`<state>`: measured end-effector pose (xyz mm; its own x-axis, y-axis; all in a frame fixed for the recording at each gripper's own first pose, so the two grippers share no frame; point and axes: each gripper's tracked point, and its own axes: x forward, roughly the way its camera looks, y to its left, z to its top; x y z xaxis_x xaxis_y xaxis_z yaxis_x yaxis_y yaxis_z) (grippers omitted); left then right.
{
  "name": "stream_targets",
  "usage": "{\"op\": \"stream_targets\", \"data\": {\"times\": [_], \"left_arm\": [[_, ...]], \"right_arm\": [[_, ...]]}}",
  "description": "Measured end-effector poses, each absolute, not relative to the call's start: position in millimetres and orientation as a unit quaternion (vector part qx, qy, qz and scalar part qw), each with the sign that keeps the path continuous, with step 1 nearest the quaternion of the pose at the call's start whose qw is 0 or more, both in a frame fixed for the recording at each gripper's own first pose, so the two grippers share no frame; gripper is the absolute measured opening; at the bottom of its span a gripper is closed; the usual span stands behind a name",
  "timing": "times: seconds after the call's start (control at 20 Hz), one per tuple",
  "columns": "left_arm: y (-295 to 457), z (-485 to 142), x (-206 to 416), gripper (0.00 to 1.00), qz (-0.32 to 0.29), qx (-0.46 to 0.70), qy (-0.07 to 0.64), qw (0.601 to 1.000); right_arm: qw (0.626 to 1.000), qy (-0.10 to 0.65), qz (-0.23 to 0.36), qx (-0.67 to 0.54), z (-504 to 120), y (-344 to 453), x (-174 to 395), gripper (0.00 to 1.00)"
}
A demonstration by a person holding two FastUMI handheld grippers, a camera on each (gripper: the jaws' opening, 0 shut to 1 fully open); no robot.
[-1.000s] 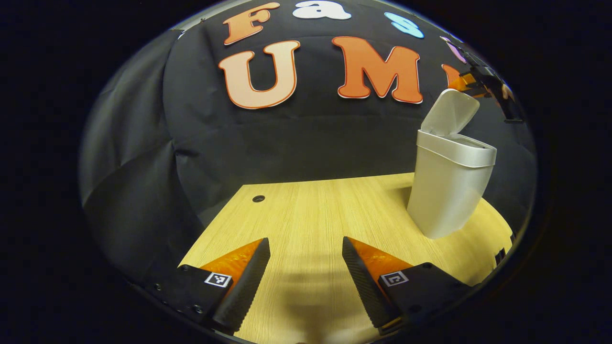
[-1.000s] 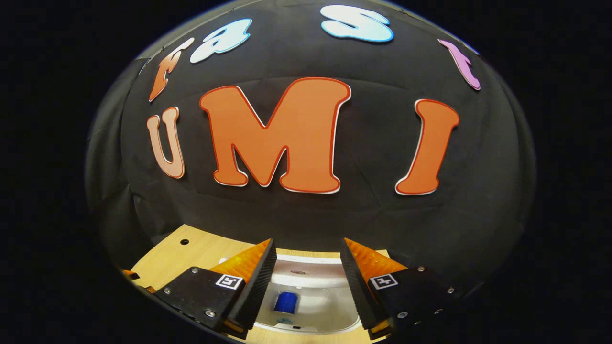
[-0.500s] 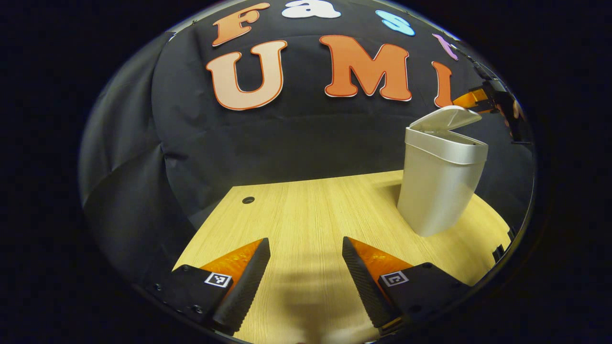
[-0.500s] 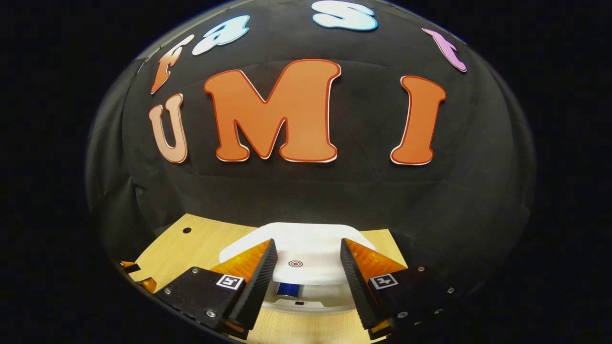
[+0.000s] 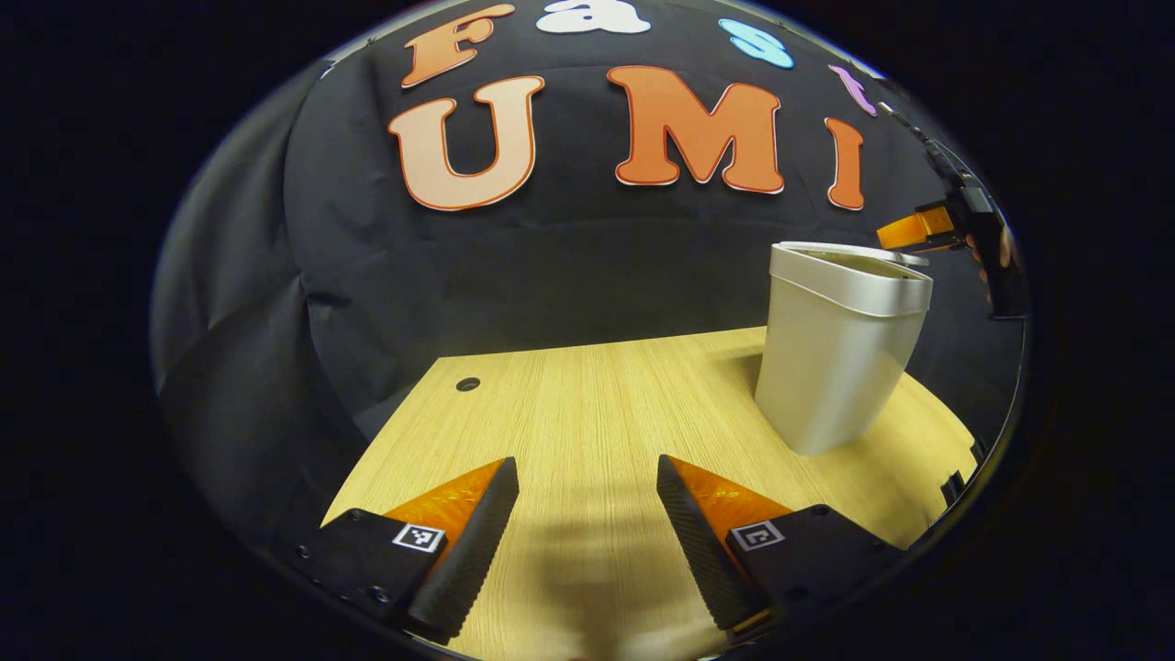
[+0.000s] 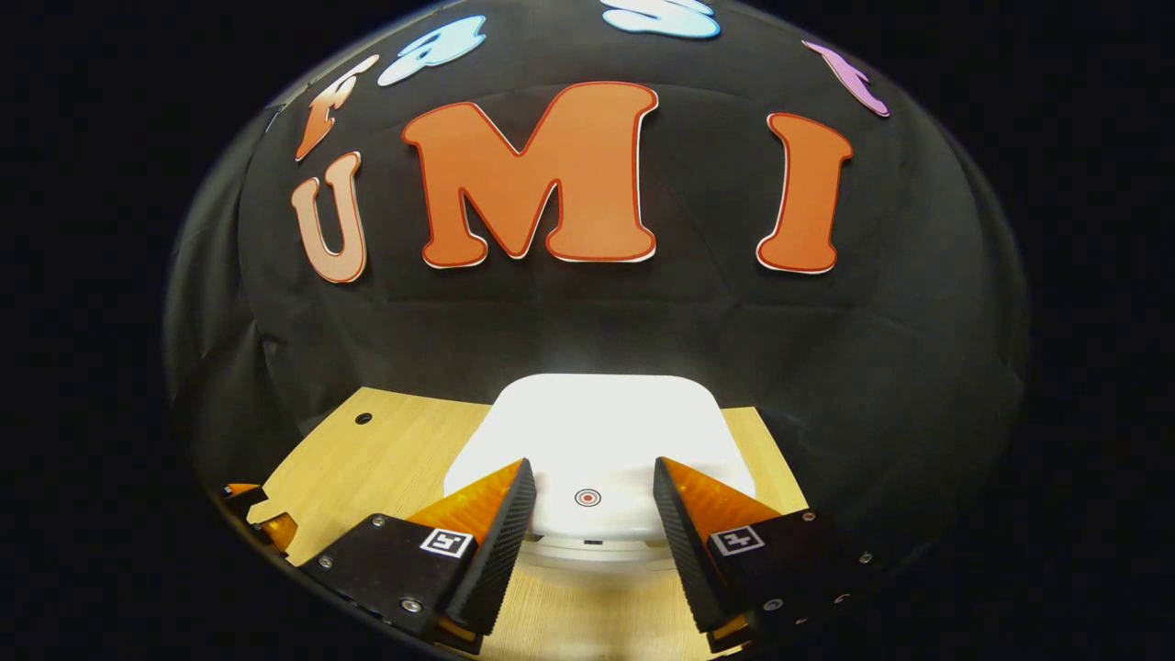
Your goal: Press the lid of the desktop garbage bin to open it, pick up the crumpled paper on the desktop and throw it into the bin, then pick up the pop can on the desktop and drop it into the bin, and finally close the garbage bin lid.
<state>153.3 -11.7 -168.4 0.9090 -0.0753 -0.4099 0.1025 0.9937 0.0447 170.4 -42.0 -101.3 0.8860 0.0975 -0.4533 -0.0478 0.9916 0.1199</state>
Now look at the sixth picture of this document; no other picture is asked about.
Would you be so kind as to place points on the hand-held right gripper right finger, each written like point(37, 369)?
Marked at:
point(688, 551)

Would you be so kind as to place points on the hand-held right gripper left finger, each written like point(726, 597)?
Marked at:
point(500, 551)

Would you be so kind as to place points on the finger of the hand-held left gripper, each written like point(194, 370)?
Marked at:
point(277, 531)
point(240, 496)

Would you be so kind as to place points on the white desktop garbage bin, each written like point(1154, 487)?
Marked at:
point(597, 431)

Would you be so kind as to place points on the wooden desktop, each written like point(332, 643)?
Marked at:
point(367, 468)

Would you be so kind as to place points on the black backdrop cloth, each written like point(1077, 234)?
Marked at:
point(872, 349)

